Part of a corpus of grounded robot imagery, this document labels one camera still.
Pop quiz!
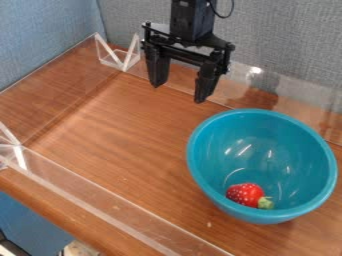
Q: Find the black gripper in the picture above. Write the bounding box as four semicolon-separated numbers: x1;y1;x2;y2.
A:
142;22;235;103

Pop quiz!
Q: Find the red toy strawberry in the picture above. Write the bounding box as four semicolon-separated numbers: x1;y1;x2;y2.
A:
226;183;274;210

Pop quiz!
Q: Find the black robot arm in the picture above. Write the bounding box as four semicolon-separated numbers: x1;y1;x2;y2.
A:
142;0;235;103

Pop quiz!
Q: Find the blue plastic bowl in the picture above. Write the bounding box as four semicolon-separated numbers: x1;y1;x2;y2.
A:
186;109;338;224

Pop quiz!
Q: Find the clear acrylic back barrier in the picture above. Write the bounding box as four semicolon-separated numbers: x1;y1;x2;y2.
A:
94;33;342;146

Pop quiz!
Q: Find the clear acrylic barrier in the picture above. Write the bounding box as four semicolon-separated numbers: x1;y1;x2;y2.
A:
0;121;233;256
94;33;342;146

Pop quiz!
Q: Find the clear acrylic front barrier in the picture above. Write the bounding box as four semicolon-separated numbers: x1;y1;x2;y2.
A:
0;121;233;256

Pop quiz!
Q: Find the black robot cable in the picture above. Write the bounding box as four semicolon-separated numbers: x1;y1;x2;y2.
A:
206;0;235;19

